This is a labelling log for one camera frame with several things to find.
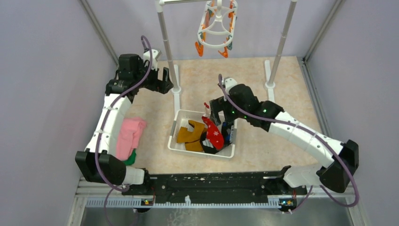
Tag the orange clothespin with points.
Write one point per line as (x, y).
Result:
(199, 48)

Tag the white plastic basket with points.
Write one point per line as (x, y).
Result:
(181, 120)

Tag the mustard yellow sock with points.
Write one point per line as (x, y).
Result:
(186, 136)
(194, 146)

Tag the green cloth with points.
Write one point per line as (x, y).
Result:
(131, 159)

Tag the white cable duct strip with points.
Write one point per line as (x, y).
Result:
(141, 202)

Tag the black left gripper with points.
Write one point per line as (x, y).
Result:
(161, 86)

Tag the pink cloth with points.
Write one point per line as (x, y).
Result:
(129, 136)

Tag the white metal drying rack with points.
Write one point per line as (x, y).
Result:
(270, 70)

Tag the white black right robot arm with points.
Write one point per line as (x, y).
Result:
(337, 161)

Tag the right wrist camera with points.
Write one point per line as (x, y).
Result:
(228, 83)

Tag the black sock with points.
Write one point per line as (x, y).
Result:
(226, 131)

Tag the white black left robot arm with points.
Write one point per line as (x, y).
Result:
(98, 162)

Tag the white plastic clip hanger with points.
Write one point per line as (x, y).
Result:
(217, 26)

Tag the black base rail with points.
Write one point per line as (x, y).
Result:
(215, 188)

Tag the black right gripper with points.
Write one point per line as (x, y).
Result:
(218, 105)

